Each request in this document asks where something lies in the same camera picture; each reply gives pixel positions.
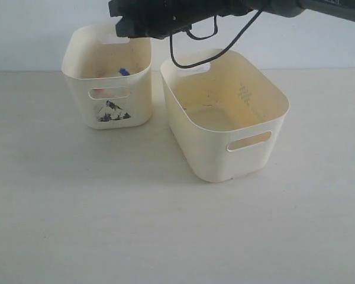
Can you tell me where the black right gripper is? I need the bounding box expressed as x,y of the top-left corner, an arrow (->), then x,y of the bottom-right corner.
108,0 -> 253,39

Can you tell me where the blue-capped clear tube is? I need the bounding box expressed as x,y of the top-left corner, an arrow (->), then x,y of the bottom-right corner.
118,68 -> 131,76

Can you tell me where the orange-capped clear tube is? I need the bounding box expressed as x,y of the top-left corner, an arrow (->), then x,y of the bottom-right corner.
89,85 -> 129,99

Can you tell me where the plain cream plastic bin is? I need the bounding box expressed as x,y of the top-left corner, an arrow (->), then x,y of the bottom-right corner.
160,51 -> 290,183

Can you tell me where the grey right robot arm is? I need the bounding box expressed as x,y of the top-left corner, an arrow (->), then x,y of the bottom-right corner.
108,0 -> 355,39

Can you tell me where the cream bin with mountain sticker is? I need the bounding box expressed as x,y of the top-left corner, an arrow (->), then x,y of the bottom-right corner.
62,22 -> 153,130

